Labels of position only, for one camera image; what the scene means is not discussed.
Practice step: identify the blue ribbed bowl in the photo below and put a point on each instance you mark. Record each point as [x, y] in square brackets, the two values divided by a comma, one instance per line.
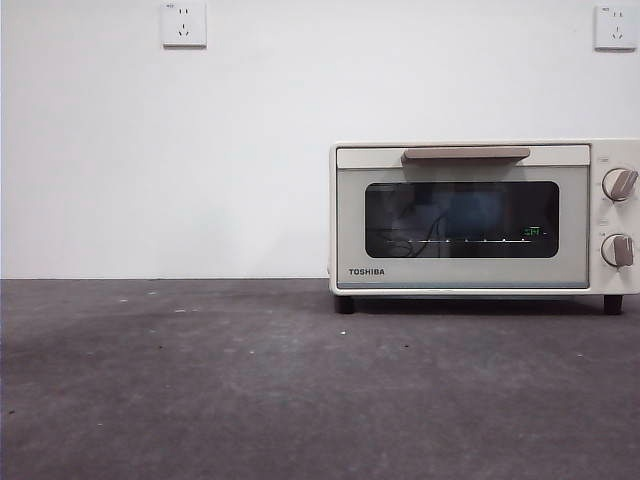
[475, 215]

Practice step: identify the cream Toshiba toaster oven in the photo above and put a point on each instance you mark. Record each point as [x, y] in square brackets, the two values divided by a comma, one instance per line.
[597, 280]

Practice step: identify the cream oven knob beige grip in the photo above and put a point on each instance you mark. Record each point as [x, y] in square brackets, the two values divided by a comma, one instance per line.
[616, 184]
[616, 250]

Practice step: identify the white wall socket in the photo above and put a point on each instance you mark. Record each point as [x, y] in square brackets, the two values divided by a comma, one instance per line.
[615, 27]
[184, 25]

